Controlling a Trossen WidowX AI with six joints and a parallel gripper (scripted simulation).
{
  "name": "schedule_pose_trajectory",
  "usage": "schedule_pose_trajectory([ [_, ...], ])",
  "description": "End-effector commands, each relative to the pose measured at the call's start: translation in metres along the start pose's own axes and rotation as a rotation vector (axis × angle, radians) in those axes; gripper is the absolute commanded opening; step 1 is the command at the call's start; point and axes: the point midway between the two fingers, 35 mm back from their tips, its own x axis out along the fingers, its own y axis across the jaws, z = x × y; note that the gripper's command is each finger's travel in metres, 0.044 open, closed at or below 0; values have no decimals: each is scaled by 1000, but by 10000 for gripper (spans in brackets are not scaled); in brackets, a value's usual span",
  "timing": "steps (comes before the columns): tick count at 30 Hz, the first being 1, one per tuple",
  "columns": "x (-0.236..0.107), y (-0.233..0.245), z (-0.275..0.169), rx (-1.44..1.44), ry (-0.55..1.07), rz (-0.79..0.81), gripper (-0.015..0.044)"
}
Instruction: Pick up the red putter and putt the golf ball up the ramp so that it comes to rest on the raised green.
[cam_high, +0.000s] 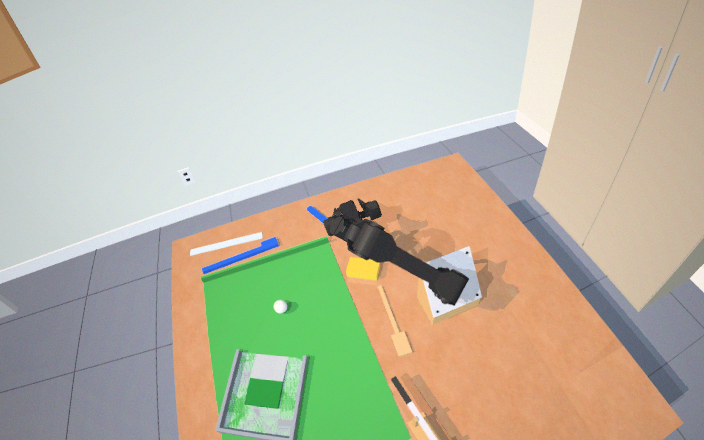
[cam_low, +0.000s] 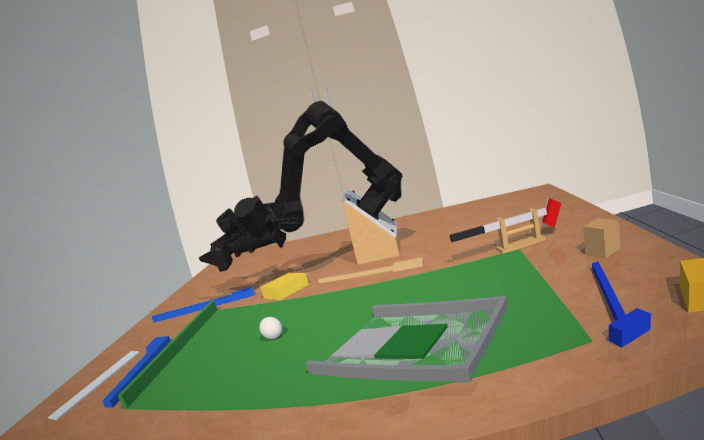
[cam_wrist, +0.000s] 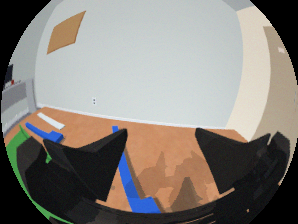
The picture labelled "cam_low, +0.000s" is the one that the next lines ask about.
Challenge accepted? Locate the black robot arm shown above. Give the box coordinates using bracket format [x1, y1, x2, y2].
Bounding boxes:
[216, 101, 402, 248]

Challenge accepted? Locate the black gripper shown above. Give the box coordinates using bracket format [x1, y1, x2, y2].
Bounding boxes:
[199, 228, 258, 272]

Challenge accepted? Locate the white golf ball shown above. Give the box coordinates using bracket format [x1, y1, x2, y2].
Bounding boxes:
[259, 317, 283, 339]

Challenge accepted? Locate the green putting mat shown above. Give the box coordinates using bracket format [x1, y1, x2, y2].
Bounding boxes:
[122, 250, 593, 411]

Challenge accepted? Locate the white flat bar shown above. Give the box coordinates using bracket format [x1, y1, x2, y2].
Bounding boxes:
[48, 351, 140, 420]

